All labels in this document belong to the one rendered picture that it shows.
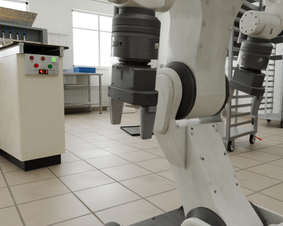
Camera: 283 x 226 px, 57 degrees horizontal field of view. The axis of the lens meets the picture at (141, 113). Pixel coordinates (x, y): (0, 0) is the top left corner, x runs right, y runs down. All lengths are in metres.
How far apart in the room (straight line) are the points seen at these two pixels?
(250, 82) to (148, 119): 0.46
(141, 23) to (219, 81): 0.28
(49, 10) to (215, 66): 5.84
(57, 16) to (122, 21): 5.94
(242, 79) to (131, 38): 0.49
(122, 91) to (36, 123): 1.60
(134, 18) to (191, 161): 0.35
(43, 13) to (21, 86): 4.42
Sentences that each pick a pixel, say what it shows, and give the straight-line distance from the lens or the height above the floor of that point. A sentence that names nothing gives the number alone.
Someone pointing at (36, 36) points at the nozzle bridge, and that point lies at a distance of 2.91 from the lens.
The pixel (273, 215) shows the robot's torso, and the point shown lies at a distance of 0.70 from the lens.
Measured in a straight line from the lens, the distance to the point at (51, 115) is 2.08.
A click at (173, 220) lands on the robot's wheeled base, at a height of 0.19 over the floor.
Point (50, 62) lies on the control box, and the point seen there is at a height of 0.79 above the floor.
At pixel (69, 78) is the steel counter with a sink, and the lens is 5.62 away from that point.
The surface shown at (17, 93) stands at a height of 0.57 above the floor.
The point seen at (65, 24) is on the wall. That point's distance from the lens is 6.40.
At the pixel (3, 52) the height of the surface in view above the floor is 0.87.
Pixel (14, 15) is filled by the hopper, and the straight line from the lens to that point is 2.84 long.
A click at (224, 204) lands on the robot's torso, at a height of 0.36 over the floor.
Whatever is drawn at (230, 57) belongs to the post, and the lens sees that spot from 2.50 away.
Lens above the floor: 0.62
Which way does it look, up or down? 6 degrees down
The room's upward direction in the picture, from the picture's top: straight up
